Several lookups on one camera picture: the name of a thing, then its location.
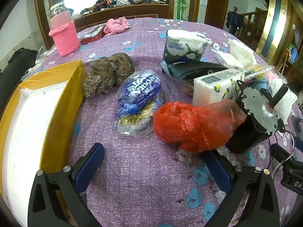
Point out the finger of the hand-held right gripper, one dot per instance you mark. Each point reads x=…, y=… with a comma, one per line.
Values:
x=280, y=152

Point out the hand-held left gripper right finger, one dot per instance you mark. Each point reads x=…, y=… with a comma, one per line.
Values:
x=217, y=172

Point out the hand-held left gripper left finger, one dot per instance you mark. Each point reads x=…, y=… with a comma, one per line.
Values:
x=91, y=167

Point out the orange plastic bag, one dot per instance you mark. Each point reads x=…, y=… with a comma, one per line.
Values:
x=189, y=125

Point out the yellow cardboard box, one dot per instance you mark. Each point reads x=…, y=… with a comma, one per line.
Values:
x=28, y=127

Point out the white floral tissue pack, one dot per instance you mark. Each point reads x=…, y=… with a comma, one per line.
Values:
x=215, y=87

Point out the brown knitted hat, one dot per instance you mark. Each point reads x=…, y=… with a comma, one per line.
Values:
x=109, y=74

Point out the black pouch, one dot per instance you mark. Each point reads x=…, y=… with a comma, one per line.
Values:
x=196, y=71

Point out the small white tissue pack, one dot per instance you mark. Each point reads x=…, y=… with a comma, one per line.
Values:
x=228, y=59

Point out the blue floral tissue pack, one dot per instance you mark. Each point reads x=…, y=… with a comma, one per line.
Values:
x=184, y=45

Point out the black electric motor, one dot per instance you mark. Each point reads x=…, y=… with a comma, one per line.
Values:
x=256, y=113

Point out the purple floral tablecloth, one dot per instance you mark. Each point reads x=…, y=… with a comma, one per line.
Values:
x=142, y=175

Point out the black sofa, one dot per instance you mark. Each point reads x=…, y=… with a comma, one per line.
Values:
x=14, y=75

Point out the wooden stair railing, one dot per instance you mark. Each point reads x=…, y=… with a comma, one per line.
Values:
x=254, y=28

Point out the red packet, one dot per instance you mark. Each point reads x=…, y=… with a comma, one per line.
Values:
x=93, y=34

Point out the bottle in pink knitted sleeve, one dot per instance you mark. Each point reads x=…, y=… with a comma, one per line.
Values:
x=64, y=36

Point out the pink cloth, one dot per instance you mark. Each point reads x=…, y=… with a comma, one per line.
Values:
x=116, y=26

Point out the wooden door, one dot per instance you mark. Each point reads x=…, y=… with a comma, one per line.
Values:
x=216, y=7

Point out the wooden cabinet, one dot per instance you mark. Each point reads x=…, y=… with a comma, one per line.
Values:
x=123, y=11

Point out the golden pillar frame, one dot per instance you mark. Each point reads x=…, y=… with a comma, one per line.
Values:
x=272, y=21

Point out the bamboo wall decoration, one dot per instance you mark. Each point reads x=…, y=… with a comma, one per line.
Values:
x=182, y=0

